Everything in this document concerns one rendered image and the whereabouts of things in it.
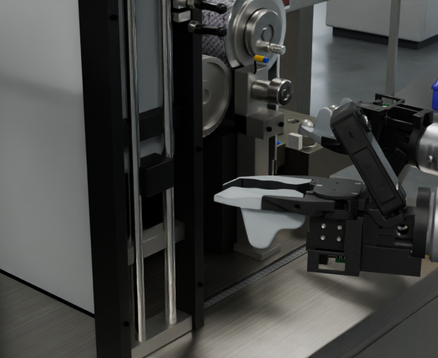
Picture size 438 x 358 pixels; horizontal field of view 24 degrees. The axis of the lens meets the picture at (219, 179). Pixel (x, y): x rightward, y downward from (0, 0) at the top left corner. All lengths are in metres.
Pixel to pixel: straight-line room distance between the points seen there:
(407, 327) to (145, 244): 0.52
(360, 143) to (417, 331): 0.77
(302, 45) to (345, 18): 3.97
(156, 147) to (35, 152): 0.22
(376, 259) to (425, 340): 0.74
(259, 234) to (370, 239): 0.11
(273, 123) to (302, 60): 1.01
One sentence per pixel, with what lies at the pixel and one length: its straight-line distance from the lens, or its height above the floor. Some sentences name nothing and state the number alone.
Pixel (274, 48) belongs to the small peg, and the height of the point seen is 1.23.
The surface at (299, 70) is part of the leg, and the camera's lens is 2.58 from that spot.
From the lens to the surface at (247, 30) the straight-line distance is 1.58.
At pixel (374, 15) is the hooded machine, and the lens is 6.43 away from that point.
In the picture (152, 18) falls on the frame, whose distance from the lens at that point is 1.29.
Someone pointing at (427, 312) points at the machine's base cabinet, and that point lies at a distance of 1.75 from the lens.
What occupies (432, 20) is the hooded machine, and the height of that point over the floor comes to 0.17.
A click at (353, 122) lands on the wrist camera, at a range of 1.00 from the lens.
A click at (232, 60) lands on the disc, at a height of 1.22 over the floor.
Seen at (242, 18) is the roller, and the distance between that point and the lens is 1.57.
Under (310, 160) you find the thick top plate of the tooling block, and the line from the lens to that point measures 1.74.
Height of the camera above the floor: 1.65
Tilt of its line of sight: 22 degrees down
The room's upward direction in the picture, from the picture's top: straight up
